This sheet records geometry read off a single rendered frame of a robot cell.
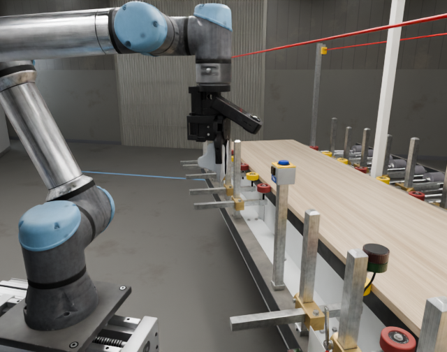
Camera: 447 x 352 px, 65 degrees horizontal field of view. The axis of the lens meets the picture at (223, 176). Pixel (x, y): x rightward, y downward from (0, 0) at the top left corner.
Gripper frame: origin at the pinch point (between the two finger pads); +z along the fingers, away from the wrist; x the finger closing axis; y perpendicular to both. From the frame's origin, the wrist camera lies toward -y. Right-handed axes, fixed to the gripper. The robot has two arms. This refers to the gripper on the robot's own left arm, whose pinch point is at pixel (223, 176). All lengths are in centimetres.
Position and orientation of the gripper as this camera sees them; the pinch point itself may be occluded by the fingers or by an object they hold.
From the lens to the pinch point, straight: 79.7
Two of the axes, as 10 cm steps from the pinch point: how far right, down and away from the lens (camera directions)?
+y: -9.7, -0.6, 2.1
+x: -2.2, 2.8, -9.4
